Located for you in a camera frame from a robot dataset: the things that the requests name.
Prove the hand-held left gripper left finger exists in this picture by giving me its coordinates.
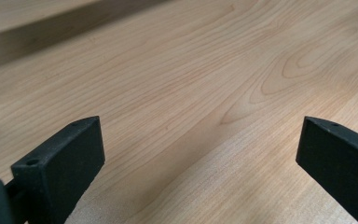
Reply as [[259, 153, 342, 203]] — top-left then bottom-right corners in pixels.
[[10, 116, 106, 224]]

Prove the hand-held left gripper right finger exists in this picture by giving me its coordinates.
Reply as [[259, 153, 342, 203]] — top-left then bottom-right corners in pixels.
[[295, 116, 358, 224]]

